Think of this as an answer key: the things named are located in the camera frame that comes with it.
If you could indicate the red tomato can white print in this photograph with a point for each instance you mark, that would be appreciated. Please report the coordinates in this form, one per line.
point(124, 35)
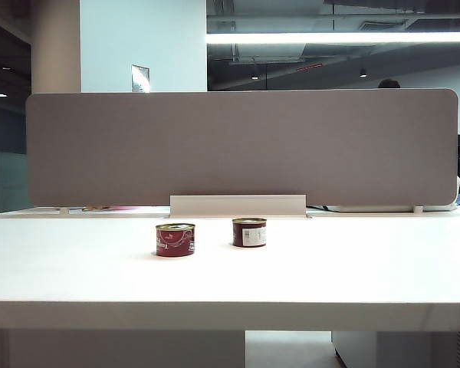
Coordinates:
point(175, 241)

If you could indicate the grey fabric desk divider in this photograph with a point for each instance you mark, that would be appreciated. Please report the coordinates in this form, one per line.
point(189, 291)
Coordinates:
point(241, 149)

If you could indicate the round black ceiling lamp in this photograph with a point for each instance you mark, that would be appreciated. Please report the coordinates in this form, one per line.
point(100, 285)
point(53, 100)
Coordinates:
point(363, 73)

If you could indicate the dark-haired person's head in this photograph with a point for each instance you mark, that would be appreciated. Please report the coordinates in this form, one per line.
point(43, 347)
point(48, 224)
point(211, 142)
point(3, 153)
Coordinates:
point(389, 84)

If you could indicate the pink paper sheet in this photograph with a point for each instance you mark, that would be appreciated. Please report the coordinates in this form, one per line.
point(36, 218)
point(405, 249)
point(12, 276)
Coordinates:
point(122, 208)

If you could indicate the small poster on wall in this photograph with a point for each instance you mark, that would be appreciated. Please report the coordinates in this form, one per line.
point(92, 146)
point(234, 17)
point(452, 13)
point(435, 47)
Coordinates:
point(140, 78)

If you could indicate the tomato can with white label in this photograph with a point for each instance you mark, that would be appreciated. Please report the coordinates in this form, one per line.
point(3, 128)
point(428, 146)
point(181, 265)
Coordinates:
point(249, 234)

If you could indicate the long white ceiling light strip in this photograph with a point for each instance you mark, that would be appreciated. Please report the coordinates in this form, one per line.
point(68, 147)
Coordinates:
point(329, 37)

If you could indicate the orange flat object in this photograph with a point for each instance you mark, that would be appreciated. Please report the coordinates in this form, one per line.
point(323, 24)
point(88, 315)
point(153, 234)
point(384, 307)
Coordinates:
point(96, 208)

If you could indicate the dark glass partition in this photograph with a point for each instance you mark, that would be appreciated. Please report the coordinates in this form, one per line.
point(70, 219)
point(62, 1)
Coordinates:
point(7, 126)

